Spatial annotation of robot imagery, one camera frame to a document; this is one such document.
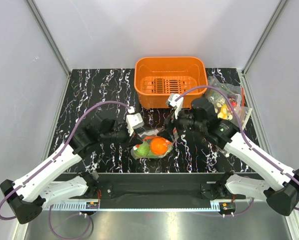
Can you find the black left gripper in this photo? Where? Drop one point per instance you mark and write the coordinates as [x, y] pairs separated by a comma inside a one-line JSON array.
[[135, 139]]

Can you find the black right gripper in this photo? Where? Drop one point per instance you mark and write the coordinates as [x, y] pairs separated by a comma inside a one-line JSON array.
[[170, 123]]

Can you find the green fake pumpkin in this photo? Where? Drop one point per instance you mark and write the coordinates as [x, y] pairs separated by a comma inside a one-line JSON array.
[[143, 150]]

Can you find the clear orange-zip bag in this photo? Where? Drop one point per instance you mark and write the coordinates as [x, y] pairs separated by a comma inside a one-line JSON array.
[[147, 136]]

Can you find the orange fake orange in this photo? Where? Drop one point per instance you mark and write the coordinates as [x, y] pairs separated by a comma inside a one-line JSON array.
[[159, 146]]

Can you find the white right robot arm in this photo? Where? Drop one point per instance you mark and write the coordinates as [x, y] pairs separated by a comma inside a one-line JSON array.
[[279, 186]]

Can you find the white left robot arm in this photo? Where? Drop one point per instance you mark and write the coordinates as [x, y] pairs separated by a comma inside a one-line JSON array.
[[30, 194]]

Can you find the orange plastic basket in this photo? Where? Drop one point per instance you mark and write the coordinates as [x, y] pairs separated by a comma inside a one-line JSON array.
[[156, 78]]

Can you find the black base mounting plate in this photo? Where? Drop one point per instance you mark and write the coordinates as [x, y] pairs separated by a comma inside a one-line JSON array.
[[160, 191]]

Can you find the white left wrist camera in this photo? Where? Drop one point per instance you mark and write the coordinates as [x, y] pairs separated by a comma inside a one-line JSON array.
[[134, 120]]

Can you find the white slotted cable duct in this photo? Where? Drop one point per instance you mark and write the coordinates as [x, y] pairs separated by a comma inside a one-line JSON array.
[[82, 206]]

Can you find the aluminium right corner post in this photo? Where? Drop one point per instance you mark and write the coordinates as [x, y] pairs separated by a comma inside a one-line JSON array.
[[265, 34]]

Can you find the aluminium corner post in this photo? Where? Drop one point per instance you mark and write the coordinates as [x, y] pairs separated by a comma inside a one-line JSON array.
[[265, 34], [48, 36]]

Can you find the aluminium left corner post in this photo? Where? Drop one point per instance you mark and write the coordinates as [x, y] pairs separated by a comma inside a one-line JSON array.
[[48, 36]]

